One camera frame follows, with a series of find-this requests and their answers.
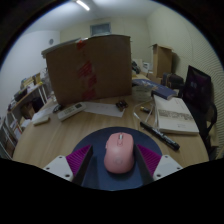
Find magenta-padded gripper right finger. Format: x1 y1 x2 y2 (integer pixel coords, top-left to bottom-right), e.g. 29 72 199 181
134 143 184 185

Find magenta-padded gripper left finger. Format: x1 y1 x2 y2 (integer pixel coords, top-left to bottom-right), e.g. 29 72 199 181
43 143 94 187

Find pink computer mouse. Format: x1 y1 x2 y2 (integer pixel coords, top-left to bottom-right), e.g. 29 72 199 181
103 131 136 174

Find dark blue round mouse pad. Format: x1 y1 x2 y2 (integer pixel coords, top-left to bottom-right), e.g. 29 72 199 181
72 126 163 192

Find black marker pen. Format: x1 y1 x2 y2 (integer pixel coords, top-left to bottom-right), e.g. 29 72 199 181
139 120 181 151

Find white book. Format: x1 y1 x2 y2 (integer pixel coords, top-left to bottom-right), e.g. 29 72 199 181
153 94 201 136

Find black office chair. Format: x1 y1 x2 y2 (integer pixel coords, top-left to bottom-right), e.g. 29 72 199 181
197 99 220 162

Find small black clip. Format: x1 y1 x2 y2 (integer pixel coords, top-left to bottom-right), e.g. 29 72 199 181
52 103 66 113
115 99 130 111

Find blue book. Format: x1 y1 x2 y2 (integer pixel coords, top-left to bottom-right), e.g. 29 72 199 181
132 77 178 101

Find large brown cardboard box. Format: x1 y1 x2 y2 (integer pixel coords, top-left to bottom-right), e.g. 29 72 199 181
44 34 134 107

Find small upright cardboard box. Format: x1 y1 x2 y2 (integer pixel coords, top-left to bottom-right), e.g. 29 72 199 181
151 43 175 80

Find grey flat boards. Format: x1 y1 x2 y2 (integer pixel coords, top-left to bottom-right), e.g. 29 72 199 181
41 37 83 59

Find grey door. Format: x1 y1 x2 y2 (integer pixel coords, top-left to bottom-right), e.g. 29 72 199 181
90 22 112 37

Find ceiling tube light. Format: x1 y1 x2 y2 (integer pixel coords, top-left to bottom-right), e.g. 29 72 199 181
74 0 91 12

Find white cable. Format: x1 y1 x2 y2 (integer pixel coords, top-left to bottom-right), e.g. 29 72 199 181
132 99 158 123

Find long wooden wall desk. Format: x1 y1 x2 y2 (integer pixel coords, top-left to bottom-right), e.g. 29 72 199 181
9 82 48 116

